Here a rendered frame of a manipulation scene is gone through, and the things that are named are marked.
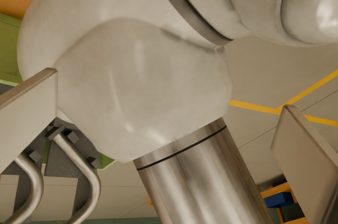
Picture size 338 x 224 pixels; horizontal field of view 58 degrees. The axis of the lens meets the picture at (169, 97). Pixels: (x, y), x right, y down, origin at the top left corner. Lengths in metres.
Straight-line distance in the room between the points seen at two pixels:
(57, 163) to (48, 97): 0.77
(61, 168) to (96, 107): 0.69
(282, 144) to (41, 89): 0.13
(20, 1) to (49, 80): 0.57
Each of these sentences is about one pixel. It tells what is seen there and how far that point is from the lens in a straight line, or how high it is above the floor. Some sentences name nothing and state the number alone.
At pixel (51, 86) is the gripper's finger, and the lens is 0.18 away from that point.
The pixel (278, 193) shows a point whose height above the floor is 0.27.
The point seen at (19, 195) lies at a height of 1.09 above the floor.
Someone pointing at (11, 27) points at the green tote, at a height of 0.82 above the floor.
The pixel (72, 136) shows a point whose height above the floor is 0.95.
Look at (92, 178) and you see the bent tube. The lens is 0.93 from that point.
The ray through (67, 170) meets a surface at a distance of 0.95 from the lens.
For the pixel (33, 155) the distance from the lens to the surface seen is 0.85.
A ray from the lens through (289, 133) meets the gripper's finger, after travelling 0.17.
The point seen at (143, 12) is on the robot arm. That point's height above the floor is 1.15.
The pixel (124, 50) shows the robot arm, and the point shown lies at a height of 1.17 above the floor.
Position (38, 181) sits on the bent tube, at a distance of 0.86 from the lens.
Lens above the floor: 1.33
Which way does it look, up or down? 31 degrees down
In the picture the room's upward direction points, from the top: 171 degrees clockwise
